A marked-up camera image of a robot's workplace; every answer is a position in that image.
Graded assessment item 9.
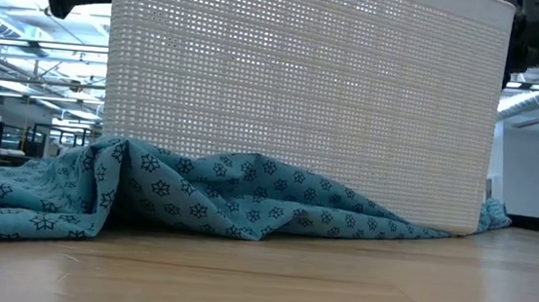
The teal snowflake patterned cloth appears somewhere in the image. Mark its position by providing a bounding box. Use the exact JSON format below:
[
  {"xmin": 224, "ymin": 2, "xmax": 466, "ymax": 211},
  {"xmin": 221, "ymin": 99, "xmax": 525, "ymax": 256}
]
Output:
[{"xmin": 0, "ymin": 126, "xmax": 518, "ymax": 285}]

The black shelf frame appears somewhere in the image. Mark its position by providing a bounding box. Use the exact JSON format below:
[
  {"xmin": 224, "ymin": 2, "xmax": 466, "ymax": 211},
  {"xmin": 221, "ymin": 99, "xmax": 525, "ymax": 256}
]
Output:
[{"xmin": 0, "ymin": 116, "xmax": 102, "ymax": 176}]

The white perforated plastic basket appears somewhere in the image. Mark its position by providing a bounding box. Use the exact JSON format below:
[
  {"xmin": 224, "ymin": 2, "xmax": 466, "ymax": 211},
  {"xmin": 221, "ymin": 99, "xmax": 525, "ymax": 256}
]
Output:
[{"xmin": 94, "ymin": 0, "xmax": 518, "ymax": 240}]

